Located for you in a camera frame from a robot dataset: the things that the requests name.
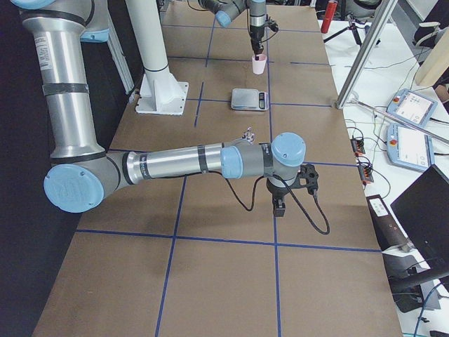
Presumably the black computer monitor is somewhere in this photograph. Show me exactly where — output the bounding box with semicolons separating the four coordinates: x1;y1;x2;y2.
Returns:
391;164;448;263

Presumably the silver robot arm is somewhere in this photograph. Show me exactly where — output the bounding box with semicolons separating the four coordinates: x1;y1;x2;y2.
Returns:
15;1;306;213
198;0;268;60

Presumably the digital kitchen scale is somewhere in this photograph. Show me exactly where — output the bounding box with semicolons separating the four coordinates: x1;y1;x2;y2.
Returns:
231;88;269;111

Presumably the clear glass sauce bottle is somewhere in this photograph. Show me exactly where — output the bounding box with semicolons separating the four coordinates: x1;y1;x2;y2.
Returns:
242;127;255;143

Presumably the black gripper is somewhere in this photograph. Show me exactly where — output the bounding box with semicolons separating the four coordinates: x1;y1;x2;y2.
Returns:
267;179;288;217
249;25;264;59

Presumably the aluminium frame post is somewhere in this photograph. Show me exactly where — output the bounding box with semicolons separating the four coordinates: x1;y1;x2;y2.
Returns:
335;0;398;110

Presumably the far blue teach pendant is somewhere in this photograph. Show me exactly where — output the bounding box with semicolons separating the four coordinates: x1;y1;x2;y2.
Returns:
387;88;438;127

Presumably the blue teach pendant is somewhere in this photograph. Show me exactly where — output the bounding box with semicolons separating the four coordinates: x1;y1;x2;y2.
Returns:
387;124;435;172
387;88;438;127

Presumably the metal grabber stick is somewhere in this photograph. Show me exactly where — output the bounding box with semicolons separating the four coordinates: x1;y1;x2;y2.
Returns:
346;100;449;145

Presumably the pink paper cup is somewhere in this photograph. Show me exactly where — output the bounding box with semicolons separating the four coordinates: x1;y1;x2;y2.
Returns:
251;53;267;75

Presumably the black tripod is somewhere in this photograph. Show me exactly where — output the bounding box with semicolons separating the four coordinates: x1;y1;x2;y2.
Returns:
323;14;368;47

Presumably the near blue teach pendant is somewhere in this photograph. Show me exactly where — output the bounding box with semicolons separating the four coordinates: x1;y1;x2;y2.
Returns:
387;124;435;172

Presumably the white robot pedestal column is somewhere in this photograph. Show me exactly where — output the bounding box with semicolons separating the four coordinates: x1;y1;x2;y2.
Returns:
126;0;189;115

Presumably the office chair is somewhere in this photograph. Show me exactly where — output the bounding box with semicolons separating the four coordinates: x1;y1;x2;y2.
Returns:
413;21;440;48

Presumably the orange connector board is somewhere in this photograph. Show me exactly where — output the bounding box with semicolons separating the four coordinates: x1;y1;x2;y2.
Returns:
350;138;366;157
358;162;374;185

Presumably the wrist black camera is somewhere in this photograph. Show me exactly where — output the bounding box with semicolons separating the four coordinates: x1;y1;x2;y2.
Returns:
291;164;319;197
265;15;279;33

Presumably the red cylinder bottle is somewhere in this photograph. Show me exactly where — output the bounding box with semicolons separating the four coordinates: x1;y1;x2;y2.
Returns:
321;0;338;34

